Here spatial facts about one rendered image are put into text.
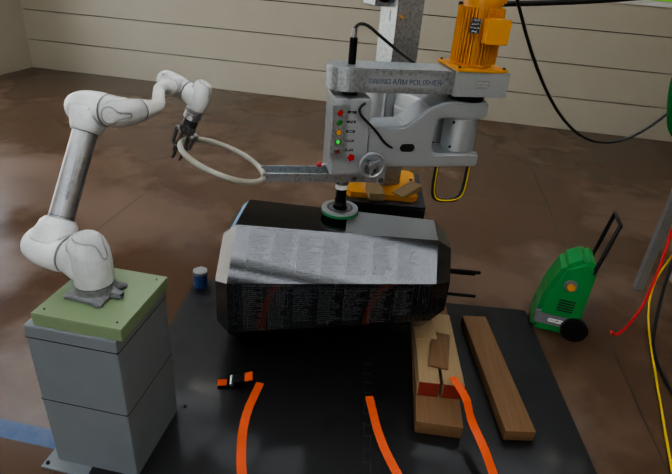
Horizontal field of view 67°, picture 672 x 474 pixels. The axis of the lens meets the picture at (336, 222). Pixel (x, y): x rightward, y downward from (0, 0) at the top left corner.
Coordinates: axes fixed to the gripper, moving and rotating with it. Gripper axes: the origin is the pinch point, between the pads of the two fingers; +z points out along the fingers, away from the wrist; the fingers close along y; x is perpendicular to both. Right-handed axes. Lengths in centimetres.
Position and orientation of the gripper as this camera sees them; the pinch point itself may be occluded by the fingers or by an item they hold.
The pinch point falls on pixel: (178, 153)
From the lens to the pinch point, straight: 287.9
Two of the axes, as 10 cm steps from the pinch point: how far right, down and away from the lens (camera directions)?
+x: 0.5, -3.7, 9.3
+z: -4.4, 8.2, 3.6
